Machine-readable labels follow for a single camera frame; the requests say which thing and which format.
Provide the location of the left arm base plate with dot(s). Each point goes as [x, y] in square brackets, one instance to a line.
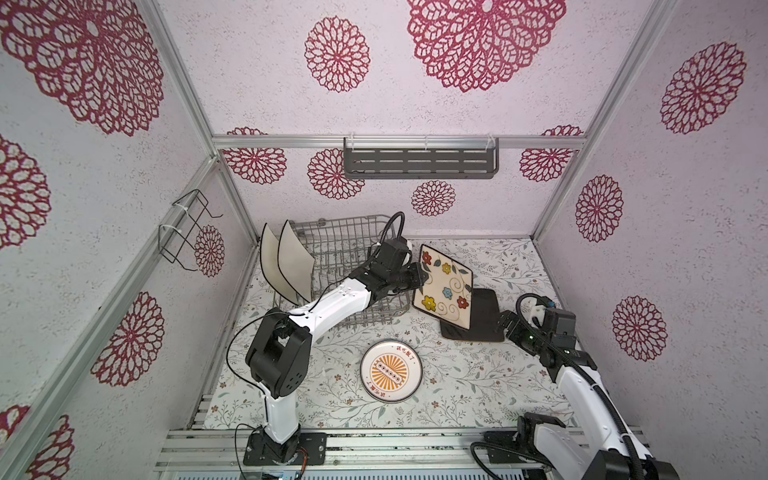
[302, 449]

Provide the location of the aluminium mounting rail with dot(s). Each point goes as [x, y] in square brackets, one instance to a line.
[329, 449]

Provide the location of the grey wire dish rack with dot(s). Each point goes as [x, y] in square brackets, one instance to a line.
[340, 245]

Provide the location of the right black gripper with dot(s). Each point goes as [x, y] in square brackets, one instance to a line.
[519, 324]

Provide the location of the white square plate black rim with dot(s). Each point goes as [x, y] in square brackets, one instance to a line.
[270, 267]

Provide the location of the round plate orange pattern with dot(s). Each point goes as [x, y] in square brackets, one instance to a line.
[391, 371]

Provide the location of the floral patterned square plate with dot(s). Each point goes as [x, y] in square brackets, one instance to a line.
[446, 293]

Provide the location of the black wire wall holder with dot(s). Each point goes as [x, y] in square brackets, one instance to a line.
[174, 238]

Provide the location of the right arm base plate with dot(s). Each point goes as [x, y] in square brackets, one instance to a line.
[505, 449]

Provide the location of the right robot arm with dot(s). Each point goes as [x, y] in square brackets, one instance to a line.
[612, 450]

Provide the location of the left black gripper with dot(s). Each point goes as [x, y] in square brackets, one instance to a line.
[418, 276]

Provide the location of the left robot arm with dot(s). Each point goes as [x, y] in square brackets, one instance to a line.
[279, 354]

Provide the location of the grey slotted wall shelf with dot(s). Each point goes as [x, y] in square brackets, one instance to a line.
[424, 163]

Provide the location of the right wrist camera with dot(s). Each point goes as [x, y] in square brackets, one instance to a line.
[534, 309]

